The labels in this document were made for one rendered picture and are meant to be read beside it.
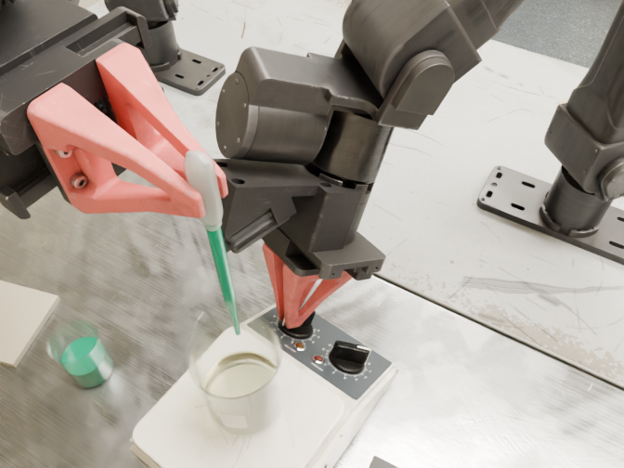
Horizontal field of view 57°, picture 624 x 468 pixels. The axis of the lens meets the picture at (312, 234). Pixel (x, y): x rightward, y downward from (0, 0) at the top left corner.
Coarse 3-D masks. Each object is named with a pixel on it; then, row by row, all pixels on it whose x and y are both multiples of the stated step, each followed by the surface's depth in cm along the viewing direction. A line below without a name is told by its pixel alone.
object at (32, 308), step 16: (0, 288) 60; (16, 288) 60; (0, 304) 59; (16, 304) 59; (32, 304) 59; (48, 304) 59; (0, 320) 57; (16, 320) 57; (32, 320) 57; (0, 336) 56; (16, 336) 56; (32, 336) 57; (0, 352) 55; (16, 352) 55
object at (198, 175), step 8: (184, 160) 24; (192, 160) 24; (200, 160) 24; (184, 168) 24; (192, 168) 24; (200, 168) 24; (192, 176) 24; (200, 176) 24; (208, 176) 24; (192, 184) 24; (200, 184) 24; (208, 184) 24; (200, 192) 25; (208, 192) 25; (208, 200) 25; (216, 200) 25; (208, 208) 25; (216, 208) 26; (208, 216) 26; (216, 216) 26; (208, 224) 26; (216, 224) 27
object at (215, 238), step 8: (208, 232) 27; (216, 232) 27; (216, 240) 28; (216, 248) 28; (224, 248) 29; (216, 256) 29; (224, 256) 29; (216, 264) 29; (224, 264) 29; (216, 272) 30; (224, 272) 30; (224, 280) 30; (232, 280) 31; (224, 288) 31; (232, 288) 31; (224, 296) 32; (232, 296) 32; (232, 304) 32; (232, 312) 33; (232, 320) 34
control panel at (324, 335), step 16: (272, 320) 52; (320, 320) 54; (288, 336) 51; (320, 336) 52; (336, 336) 53; (288, 352) 49; (304, 352) 50; (320, 352) 50; (320, 368) 48; (368, 368) 50; (384, 368) 51; (336, 384) 47; (352, 384) 48; (368, 384) 48
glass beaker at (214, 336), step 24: (216, 312) 40; (240, 312) 40; (192, 336) 38; (216, 336) 41; (240, 336) 42; (264, 336) 41; (192, 360) 38; (216, 360) 43; (264, 384) 36; (216, 408) 38; (240, 408) 37; (264, 408) 39; (240, 432) 41
